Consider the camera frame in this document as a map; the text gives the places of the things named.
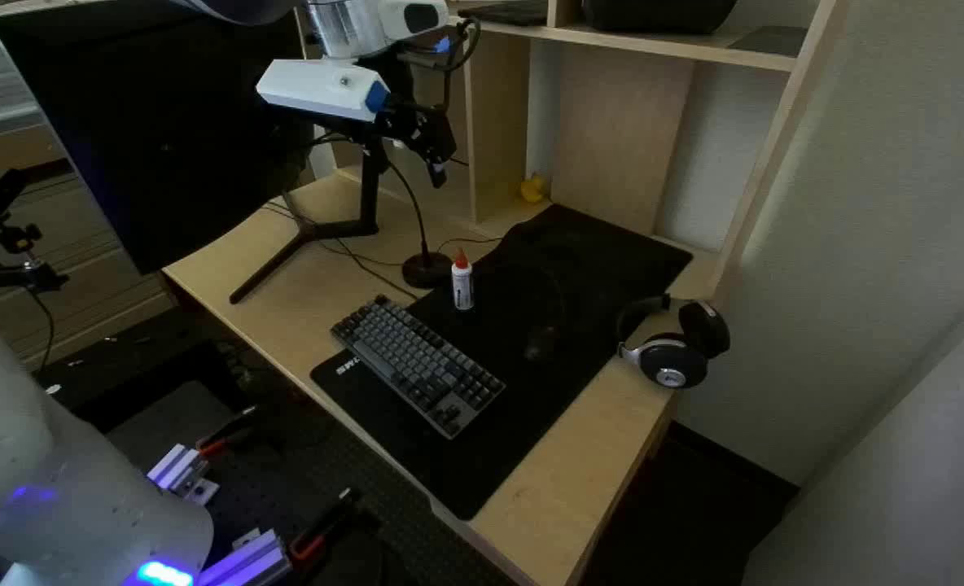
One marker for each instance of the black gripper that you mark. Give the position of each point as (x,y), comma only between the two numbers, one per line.
(417,123)

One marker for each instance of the wooden desk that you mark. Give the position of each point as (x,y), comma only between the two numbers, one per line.
(548,515)

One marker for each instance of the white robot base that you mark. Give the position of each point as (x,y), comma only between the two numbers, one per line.
(73,504)

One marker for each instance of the black flat tablet on shelf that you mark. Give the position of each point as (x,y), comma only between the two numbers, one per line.
(509,11)

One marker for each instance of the black monitor stand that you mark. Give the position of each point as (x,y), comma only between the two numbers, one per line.
(333,205)

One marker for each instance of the white glue bottle red cap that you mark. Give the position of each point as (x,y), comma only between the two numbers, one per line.
(461,276)

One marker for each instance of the black white headphones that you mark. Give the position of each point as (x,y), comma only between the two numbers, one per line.
(672,360)

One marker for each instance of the black computer monitor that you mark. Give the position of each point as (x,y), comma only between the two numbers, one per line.
(156,110)

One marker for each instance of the black case on shelf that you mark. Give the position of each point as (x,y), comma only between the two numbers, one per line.
(657,13)

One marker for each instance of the black gooseneck microphone stand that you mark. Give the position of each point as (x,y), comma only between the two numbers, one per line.
(423,267)

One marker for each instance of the grey mechanical keyboard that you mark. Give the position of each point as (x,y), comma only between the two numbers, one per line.
(427,371)

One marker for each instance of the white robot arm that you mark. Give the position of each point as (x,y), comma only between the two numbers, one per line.
(352,29)

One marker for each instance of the black desk mat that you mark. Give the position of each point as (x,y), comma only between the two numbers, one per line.
(543,320)

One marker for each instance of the yellow rubber duck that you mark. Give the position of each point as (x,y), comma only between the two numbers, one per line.
(531,191)

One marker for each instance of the black camera tripod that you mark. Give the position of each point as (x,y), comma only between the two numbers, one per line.
(20,240)

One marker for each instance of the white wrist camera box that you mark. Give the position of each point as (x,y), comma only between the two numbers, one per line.
(320,84)

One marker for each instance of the wooden shelf unit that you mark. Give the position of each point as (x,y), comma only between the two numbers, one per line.
(619,109)

